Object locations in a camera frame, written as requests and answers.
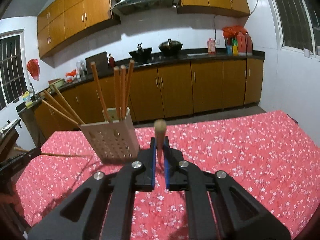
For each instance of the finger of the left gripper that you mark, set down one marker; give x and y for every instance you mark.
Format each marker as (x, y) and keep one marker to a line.
(12, 166)

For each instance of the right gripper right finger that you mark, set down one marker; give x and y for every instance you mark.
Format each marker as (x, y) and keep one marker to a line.
(217, 206)

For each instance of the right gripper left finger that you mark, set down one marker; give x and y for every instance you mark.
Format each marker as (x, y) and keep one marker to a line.
(102, 207)

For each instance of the lower wooden kitchen cabinets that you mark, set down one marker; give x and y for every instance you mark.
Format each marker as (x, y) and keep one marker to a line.
(167, 91)

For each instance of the black wok with utensils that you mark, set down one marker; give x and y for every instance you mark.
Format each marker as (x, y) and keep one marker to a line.
(141, 55)

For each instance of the yellow detergent bottle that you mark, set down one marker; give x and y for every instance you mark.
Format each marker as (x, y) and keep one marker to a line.
(27, 99)

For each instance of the beige perforated utensil holder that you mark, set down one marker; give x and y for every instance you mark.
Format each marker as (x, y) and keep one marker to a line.
(115, 141)

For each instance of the red floral tablecloth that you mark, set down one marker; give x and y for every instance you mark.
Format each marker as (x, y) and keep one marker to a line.
(268, 154)

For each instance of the left barred window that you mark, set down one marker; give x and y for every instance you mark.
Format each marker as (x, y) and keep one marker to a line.
(13, 83)

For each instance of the barred window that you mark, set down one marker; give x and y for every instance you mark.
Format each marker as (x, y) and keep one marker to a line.
(299, 24)
(13, 83)

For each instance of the green basin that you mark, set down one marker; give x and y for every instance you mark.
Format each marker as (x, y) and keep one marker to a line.
(56, 82)

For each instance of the dark wooden cutting board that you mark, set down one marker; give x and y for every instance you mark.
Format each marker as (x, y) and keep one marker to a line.
(100, 60)

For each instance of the red sauce bottle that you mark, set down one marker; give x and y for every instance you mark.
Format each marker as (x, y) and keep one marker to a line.
(111, 61)

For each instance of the black lidded wok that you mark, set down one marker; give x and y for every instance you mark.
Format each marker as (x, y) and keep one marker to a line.
(170, 48)

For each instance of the yellow and blue boxes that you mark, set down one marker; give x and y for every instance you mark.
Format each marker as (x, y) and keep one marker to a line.
(231, 46)

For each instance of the dark red oil bottle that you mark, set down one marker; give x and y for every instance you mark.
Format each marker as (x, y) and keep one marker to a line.
(249, 45)

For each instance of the red plastic bag on counter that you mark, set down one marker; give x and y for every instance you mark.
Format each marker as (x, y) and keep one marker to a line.
(232, 31)

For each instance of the white cup on windowsill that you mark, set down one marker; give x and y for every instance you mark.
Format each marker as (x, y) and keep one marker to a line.
(306, 53)

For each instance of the right barred window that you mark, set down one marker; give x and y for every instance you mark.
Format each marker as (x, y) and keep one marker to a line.
(299, 24)

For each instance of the red plastic bag on wall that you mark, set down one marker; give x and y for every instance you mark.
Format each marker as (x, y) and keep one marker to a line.
(34, 69)

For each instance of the upper wooden wall cabinets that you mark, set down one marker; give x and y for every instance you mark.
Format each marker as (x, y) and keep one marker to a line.
(64, 22)

